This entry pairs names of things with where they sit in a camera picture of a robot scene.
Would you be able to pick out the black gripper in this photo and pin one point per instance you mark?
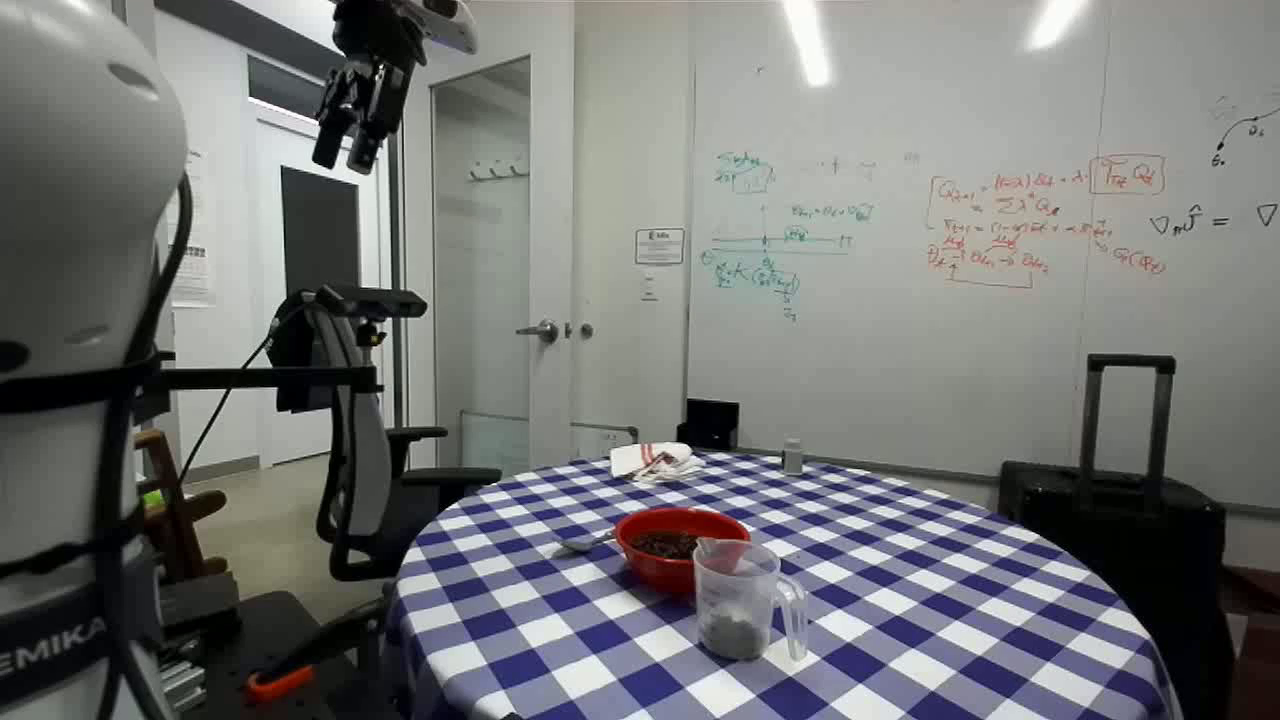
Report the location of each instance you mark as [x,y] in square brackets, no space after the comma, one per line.
[372,40]

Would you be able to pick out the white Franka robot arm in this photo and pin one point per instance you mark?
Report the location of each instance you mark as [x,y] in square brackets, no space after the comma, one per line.
[64,201]

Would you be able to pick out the orange red bowl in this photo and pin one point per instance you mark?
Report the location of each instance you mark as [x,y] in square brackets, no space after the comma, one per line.
[654,568]

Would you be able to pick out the white door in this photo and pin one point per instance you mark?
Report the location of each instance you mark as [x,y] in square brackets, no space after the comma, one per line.
[484,265]

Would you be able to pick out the black office chair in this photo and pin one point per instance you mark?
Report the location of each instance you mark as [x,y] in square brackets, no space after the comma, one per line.
[362,453]

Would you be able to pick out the wooden stand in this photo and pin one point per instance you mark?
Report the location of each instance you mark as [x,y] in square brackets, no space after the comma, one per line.
[173,512]

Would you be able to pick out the white towel with orange stripes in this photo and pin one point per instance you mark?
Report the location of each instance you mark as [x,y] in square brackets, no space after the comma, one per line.
[654,461]

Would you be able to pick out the black box device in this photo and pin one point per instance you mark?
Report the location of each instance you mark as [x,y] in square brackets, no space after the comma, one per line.
[710,427]

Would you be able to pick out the black equipment cart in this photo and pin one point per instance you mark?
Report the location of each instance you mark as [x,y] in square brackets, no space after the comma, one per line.
[267,633]

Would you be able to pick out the dark coffee beans heap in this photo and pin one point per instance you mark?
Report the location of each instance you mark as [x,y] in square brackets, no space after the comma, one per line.
[665,545]
[734,636]

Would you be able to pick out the blue white checkered tablecloth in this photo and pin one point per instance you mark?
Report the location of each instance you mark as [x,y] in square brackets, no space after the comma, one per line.
[864,624]

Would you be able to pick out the black wheeled suitcase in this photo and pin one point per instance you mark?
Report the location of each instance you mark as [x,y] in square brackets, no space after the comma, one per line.
[1120,545]

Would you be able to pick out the wall coat hooks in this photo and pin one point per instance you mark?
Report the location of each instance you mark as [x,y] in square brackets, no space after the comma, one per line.
[498,174]

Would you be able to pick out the black stereo camera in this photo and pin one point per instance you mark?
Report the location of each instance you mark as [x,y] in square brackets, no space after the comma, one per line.
[388,302]

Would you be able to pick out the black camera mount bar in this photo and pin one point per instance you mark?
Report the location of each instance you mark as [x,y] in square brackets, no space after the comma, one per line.
[255,377]

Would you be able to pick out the small white wall sign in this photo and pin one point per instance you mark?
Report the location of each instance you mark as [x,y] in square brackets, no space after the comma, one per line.
[657,245]

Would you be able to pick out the large wall whiteboard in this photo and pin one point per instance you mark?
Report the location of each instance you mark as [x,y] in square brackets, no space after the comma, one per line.
[934,323]

